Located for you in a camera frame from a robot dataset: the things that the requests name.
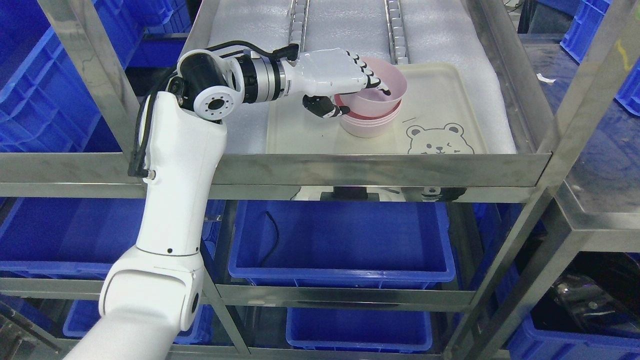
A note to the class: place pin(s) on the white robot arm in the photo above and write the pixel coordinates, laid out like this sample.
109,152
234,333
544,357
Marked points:
153,291

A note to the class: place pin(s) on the blue crate on shelf centre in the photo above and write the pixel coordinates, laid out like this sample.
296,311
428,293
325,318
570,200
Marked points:
366,245

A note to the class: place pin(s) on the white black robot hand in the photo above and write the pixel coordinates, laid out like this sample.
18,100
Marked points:
319,75

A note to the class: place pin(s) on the pink plastic bowl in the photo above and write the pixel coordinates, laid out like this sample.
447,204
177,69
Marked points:
390,75

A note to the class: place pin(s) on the cream bear tray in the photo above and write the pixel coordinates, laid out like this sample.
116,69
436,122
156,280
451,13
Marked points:
435,118

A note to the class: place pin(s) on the black helmet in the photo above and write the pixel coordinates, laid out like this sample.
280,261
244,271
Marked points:
599,292

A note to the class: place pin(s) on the steel shelf rack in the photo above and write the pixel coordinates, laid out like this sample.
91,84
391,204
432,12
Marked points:
549,146

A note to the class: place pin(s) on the stacked pink bowls on shelf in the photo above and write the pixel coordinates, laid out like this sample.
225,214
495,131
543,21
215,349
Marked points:
367,118

